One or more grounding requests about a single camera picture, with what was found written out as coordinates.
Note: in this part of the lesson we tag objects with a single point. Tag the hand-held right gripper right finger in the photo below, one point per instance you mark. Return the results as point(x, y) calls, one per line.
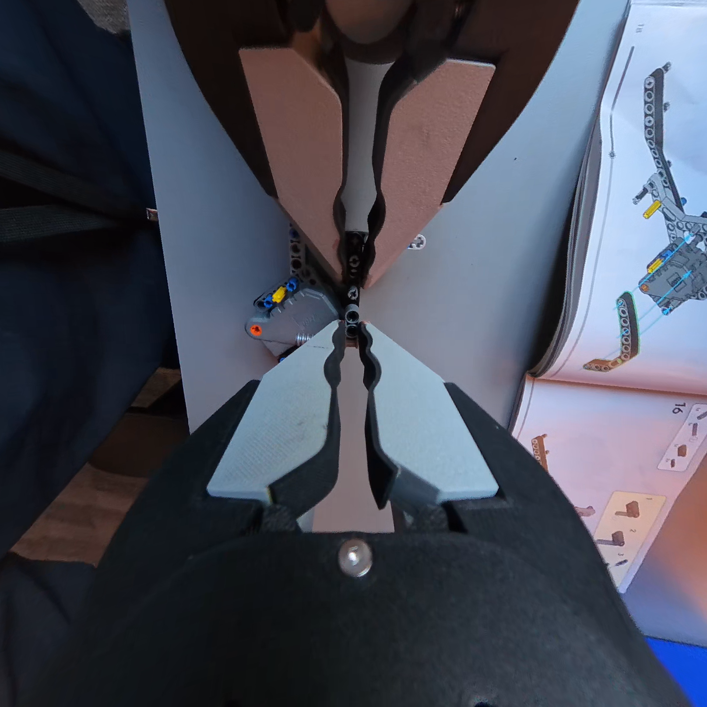
point(431, 436)

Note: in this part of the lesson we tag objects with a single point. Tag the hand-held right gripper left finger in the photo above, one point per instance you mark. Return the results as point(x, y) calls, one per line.
point(276, 436)

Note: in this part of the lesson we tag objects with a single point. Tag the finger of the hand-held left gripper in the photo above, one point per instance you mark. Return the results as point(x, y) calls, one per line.
point(292, 127)
point(431, 138)

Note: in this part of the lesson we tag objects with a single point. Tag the grey lego assembly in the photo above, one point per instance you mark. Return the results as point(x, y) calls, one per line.
point(298, 320)

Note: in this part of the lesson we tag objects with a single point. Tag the black lego beam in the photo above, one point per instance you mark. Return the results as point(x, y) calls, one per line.
point(354, 259)

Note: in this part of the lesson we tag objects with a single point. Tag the small white lego piece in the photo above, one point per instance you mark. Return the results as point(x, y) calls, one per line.
point(420, 241)

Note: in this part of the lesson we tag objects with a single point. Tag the lego instruction booklet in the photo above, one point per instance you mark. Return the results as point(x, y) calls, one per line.
point(607, 442)

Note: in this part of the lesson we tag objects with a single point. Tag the person's dark blue clothing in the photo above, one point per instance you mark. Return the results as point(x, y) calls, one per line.
point(72, 331)

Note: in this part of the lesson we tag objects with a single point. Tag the blue box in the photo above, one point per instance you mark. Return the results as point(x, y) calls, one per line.
point(685, 679)

